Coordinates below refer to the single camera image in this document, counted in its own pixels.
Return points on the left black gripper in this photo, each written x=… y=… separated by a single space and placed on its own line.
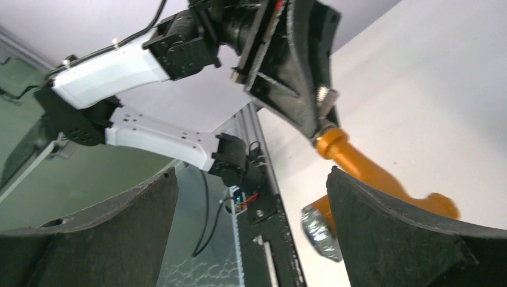
x=284 y=49

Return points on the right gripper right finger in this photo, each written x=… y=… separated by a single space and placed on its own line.
x=388 y=242

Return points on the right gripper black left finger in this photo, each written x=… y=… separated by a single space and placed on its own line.
x=120 y=241

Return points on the silver metal faucet fitting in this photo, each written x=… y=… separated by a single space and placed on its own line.
x=327 y=116

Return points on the orange faucet body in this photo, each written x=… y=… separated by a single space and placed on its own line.
x=316 y=218

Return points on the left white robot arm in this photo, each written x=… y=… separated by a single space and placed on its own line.
x=120 y=95

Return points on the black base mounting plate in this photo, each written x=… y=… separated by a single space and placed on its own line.
x=268 y=253

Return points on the white slotted cable duct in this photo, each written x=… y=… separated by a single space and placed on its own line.
x=240 y=270

